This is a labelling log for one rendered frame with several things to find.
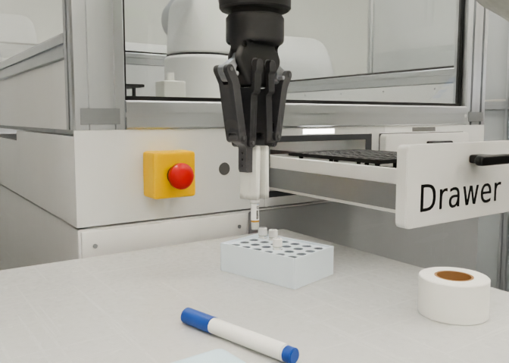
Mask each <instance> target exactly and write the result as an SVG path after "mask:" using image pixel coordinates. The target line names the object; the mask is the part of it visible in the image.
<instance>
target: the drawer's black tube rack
mask: <svg viewBox="0 0 509 363"><path fill-rule="evenodd" d="M289 155H291V156H298V157H299V158H303V157H307V158H322V159H329V161H333V162H339V161H354V162H357V164H361V162H363V163H364V165H371V164H369V163H371V159H381V158H397V152H389V151H378V150H366V149H345V150H328V151H312V152H289ZM372 166H380V164H375V165H372ZM380 167H387V166H380ZM393 167H394V168H397V163H393Z"/></svg>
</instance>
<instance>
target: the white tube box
mask: <svg viewBox="0 0 509 363"><path fill-rule="evenodd" d="M278 237H280V238H282V239H283V246H282V250H273V241H271V240H269V234H267V238H266V239H259V235H258V233H257V234H254V235H250V236H245V237H242V238H238V239H233V240H230V241H226V242H223V243H220V270H221V271H226V272H229V273H232V274H237V275H240V276H243V277H249V278H251V279H255V280H260V281H264V282H267V283H272V284H275V285H278V286H284V287H286V288H290V289H298V288H300V287H303V286H306V285H308V284H310V283H313V282H315V281H318V280H321V279H323V278H325V277H328V276H330V275H333V247H334V246H329V245H325V244H320V243H313V242H308V241H304V240H299V239H292V238H288V237H284V236H278Z"/></svg>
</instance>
